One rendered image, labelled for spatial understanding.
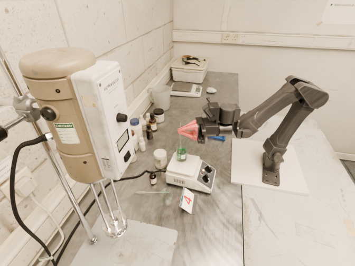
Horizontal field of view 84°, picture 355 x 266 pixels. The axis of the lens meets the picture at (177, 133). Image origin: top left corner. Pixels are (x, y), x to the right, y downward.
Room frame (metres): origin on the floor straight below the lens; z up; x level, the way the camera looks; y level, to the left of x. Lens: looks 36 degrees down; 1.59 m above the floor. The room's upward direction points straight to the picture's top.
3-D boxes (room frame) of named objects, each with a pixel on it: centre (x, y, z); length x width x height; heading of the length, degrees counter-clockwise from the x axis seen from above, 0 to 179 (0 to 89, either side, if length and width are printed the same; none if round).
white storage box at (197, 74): (1.90, -0.13, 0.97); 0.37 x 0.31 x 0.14; 164
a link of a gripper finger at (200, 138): (0.62, -0.05, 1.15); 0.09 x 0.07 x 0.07; 92
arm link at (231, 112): (0.63, -0.21, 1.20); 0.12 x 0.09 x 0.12; 93
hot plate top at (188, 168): (0.62, -0.03, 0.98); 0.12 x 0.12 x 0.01; 73
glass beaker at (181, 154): (0.64, -0.02, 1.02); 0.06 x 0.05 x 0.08; 41
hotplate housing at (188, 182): (0.61, -0.05, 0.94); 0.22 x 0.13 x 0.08; 73
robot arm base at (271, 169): (0.65, -0.43, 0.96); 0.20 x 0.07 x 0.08; 160
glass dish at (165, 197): (0.51, 0.05, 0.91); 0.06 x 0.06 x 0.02
